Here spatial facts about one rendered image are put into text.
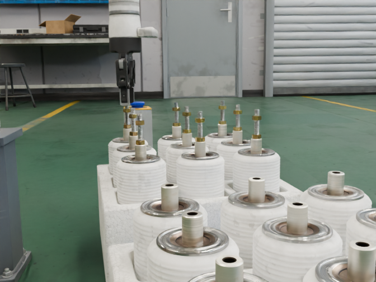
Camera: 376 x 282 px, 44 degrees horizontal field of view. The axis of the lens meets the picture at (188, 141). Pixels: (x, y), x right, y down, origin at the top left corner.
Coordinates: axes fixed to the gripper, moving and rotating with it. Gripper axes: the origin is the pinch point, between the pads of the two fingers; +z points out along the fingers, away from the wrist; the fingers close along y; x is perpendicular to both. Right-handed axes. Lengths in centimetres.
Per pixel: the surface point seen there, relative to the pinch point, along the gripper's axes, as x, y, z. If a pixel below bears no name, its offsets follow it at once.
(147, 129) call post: 2.9, -14.9, 9.6
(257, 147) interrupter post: 29.0, 17.9, 8.7
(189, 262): 17, 69, 10
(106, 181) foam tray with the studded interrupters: -3.3, 12.0, 17.2
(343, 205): 36, 51, 10
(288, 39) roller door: 125, -489, -36
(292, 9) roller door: 128, -488, -72
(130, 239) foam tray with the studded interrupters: 4.8, 31.1, 23.1
